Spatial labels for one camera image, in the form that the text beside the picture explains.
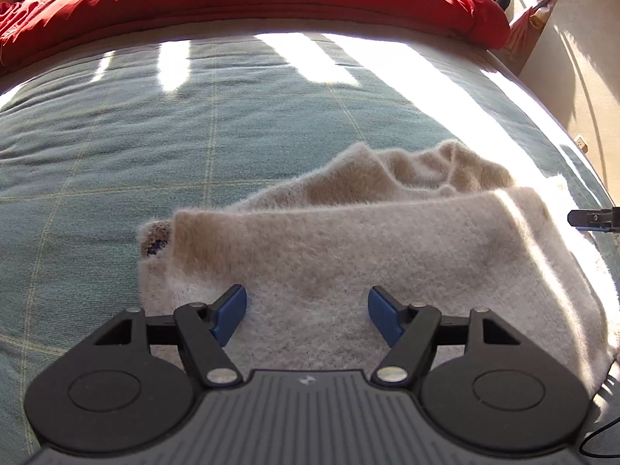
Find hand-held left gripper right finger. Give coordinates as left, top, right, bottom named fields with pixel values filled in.
left=368, top=287, right=523, bottom=389

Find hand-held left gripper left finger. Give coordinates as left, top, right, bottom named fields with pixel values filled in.
left=94, top=285, right=249, bottom=389

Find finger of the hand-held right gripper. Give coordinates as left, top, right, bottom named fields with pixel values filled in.
left=567, top=207, right=620, bottom=232

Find white fuzzy knit sweater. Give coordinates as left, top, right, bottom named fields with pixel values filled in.
left=137, top=139, right=620, bottom=398

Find orange curtain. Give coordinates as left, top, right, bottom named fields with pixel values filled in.
left=504, top=0, right=577, bottom=76

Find black cable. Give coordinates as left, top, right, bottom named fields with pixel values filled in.
left=579, top=417, right=620, bottom=459

